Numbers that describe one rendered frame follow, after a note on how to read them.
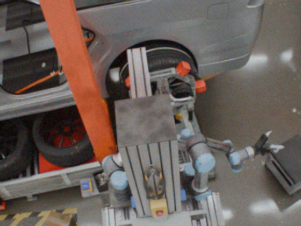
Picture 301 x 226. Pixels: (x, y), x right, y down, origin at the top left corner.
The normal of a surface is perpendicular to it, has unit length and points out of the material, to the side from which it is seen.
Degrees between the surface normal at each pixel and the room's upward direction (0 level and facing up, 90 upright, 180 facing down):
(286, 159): 0
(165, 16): 90
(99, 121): 90
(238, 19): 90
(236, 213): 0
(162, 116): 0
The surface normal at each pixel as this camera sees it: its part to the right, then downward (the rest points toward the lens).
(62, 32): 0.21, 0.77
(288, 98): -0.09, -0.59
